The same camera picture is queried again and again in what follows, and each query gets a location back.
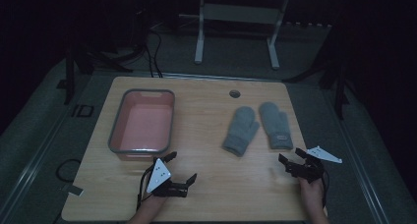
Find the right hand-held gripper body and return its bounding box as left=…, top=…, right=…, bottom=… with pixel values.
left=288, top=145, right=343, bottom=184

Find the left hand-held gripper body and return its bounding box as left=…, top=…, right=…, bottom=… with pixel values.
left=146, top=157, right=190, bottom=198

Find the grey mitten with label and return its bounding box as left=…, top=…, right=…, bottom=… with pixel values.
left=258, top=101, right=294, bottom=151

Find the pink basin with grey rim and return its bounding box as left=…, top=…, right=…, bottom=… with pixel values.
left=107, top=88, right=176, bottom=162

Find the plain grey mitten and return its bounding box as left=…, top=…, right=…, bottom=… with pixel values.
left=221, top=105, right=261, bottom=158

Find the person's right hand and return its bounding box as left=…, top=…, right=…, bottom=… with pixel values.
left=298, top=177, right=326, bottom=206

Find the person's left hand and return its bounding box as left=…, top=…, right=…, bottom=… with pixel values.
left=139, top=194, right=168, bottom=215

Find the black metal stand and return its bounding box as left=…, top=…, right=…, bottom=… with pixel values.
left=57, top=36, right=132, bottom=105
left=284, top=21, right=350, bottom=120

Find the grey tape piece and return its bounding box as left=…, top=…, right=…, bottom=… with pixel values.
left=60, top=183, right=85, bottom=197

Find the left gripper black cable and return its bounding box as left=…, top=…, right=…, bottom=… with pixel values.
left=136, top=166, right=155, bottom=212

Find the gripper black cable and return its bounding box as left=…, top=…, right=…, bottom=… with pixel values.
left=321, top=169, right=330, bottom=208
left=136, top=166, right=155, bottom=212

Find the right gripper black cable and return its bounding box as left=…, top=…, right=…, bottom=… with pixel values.
left=321, top=169, right=330, bottom=208

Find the looped black cable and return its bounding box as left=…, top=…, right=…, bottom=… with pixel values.
left=55, top=158, right=83, bottom=183

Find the black floor cable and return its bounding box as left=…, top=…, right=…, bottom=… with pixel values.
left=144, top=27, right=164, bottom=79

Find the white metal desk frame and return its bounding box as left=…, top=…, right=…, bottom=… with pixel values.
left=178, top=0, right=291, bottom=71

